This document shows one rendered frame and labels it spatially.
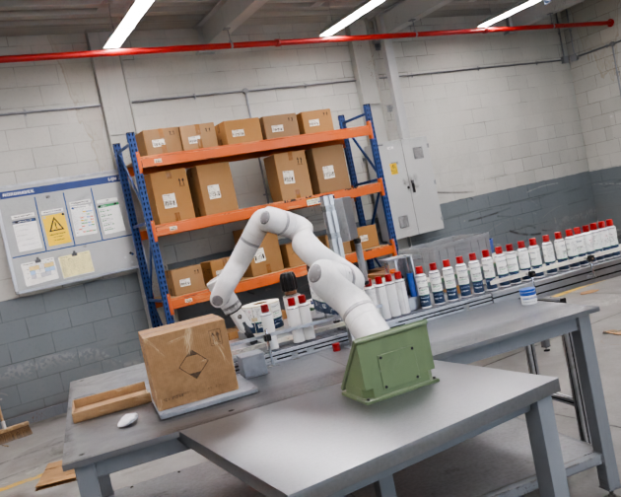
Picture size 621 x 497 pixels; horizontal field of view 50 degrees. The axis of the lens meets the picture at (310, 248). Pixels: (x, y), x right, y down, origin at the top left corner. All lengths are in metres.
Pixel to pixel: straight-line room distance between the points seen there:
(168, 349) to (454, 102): 7.66
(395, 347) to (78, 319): 5.30
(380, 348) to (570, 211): 9.05
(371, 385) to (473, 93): 8.10
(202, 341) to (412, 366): 0.80
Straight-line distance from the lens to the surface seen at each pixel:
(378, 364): 2.11
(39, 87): 7.34
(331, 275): 2.31
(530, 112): 10.68
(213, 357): 2.53
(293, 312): 2.98
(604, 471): 3.18
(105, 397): 3.05
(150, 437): 2.32
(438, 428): 1.82
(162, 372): 2.51
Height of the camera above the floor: 1.44
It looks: 3 degrees down
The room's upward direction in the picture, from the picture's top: 12 degrees counter-clockwise
